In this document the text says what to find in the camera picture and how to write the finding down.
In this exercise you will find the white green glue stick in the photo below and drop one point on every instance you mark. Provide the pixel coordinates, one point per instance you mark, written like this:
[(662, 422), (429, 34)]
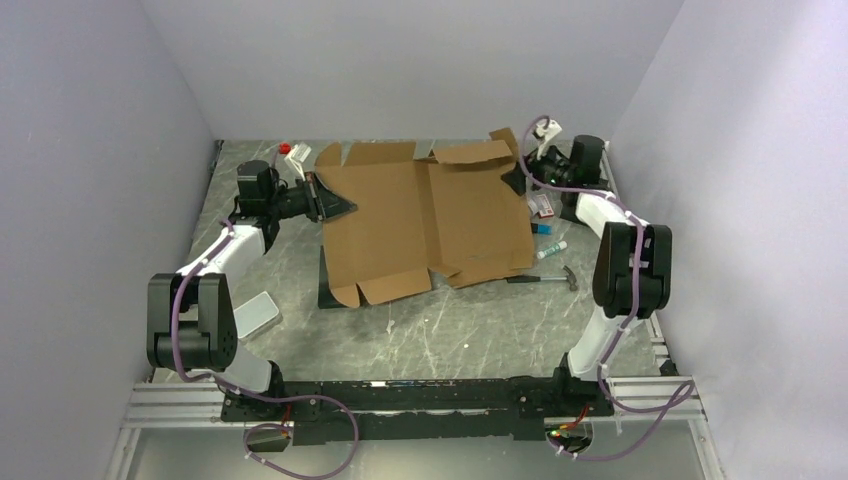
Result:
[(551, 250)]

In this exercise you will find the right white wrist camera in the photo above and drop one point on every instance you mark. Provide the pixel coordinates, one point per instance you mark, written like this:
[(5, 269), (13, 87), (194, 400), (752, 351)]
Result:
[(546, 129)]

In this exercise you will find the brown cardboard box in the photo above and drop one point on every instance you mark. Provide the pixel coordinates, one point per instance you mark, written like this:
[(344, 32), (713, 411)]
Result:
[(447, 213)]

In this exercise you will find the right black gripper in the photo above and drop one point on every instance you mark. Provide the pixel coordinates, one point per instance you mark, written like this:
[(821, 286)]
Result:
[(515, 179)]

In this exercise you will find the small red white card box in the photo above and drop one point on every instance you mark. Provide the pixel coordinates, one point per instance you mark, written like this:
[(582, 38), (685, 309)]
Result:
[(544, 207)]

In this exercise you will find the black handled claw hammer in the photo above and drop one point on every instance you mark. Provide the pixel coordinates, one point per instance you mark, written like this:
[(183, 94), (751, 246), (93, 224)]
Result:
[(567, 276)]

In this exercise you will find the black rectangular block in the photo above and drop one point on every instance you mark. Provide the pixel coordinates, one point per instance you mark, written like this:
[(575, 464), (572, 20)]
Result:
[(325, 300)]

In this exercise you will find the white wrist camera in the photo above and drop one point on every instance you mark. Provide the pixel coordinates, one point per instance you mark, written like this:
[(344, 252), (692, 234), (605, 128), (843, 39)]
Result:
[(294, 156), (546, 129)]

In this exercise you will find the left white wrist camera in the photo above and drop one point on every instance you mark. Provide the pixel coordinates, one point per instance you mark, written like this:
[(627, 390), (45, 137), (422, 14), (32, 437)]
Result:
[(294, 156)]

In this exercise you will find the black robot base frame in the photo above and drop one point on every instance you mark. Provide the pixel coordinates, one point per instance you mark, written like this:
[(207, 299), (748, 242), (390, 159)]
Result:
[(521, 407)]

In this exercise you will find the silver metal tin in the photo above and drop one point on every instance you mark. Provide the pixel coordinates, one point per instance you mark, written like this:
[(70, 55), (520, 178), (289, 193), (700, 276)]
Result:
[(255, 314)]

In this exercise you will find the black blue marker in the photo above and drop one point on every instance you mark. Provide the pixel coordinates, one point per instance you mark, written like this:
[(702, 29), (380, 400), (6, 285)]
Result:
[(541, 229)]

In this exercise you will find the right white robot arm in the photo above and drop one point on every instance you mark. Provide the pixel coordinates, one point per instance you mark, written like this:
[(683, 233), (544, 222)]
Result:
[(632, 276)]

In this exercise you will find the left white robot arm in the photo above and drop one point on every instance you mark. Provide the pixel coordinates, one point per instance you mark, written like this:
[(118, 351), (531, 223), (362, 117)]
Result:
[(191, 322)]

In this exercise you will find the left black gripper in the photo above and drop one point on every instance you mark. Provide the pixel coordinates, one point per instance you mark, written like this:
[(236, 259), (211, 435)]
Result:
[(322, 203)]

